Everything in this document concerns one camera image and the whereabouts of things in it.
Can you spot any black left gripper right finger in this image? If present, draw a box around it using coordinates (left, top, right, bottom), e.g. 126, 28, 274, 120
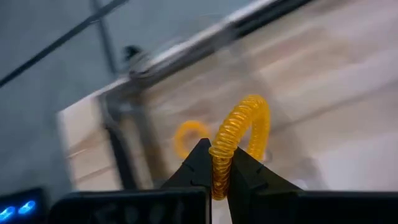
226, 146, 398, 224

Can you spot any clear plastic bin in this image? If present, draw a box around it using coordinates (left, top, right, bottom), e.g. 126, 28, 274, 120
99, 12, 315, 194

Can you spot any yellow spring keychain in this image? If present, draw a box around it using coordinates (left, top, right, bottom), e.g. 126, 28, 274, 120
173, 119, 213, 160
208, 94, 274, 202

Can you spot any black floor cable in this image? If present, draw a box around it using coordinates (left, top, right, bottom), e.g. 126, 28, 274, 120
0, 0, 129, 88
90, 0, 118, 74

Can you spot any black box with blue lights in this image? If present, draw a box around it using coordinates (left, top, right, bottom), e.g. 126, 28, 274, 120
0, 186, 46, 224

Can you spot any black table edge rail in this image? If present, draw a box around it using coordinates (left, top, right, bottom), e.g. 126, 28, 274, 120
127, 0, 315, 86

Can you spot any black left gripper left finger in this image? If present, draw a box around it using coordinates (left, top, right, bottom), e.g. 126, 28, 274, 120
48, 138, 213, 224

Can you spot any black round frame knob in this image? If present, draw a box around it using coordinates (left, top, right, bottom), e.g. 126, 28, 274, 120
122, 44, 143, 63

